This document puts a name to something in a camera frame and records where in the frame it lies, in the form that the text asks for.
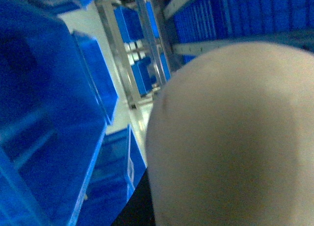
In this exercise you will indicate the beige plastic scoop tray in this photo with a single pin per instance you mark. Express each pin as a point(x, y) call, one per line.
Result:
point(230, 140)

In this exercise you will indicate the steel shelf rack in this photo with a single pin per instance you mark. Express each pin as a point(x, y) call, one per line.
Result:
point(171, 32)

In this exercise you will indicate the blue bin lower right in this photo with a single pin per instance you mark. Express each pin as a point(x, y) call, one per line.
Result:
point(52, 120)

